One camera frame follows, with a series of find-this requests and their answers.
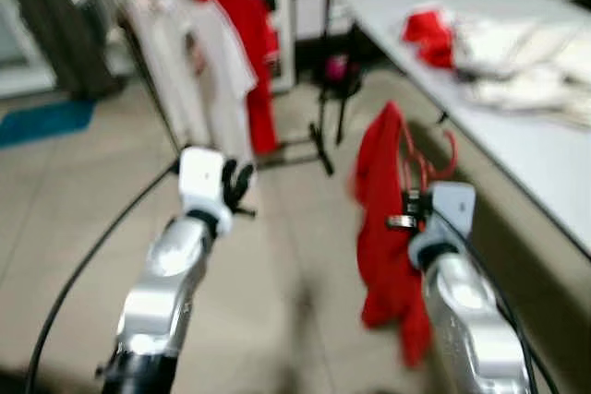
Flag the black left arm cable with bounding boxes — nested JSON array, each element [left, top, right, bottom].
[[26, 159, 181, 394]]

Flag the white table black frame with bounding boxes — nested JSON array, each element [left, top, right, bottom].
[[337, 0, 591, 257]]

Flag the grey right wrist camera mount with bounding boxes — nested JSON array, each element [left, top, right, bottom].
[[411, 182, 478, 270]]

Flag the red t-shirt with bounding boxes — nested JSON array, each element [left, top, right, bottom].
[[351, 101, 435, 369]]

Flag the black clothes rack frame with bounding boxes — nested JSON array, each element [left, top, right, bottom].
[[115, 0, 463, 178]]

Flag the small red garment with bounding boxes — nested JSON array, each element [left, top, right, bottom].
[[402, 8, 458, 70]]

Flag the pink black vacuum cleaner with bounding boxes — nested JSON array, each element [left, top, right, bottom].
[[312, 53, 366, 100]]

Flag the white jeans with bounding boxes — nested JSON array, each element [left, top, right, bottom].
[[448, 16, 591, 127]]

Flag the red plastic hanger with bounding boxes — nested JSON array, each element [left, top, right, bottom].
[[397, 122, 460, 194]]

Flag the white shirt plaid lining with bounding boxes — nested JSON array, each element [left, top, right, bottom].
[[125, 0, 199, 150]]

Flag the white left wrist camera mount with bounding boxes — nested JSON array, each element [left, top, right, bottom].
[[177, 145, 236, 238]]

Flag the red polo shirt white trim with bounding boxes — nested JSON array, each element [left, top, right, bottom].
[[194, 0, 283, 157]]

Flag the dark grey curtain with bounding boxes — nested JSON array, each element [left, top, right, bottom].
[[0, 0, 121, 100]]

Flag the blue floor mat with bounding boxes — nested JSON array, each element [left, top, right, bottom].
[[0, 99, 96, 149]]

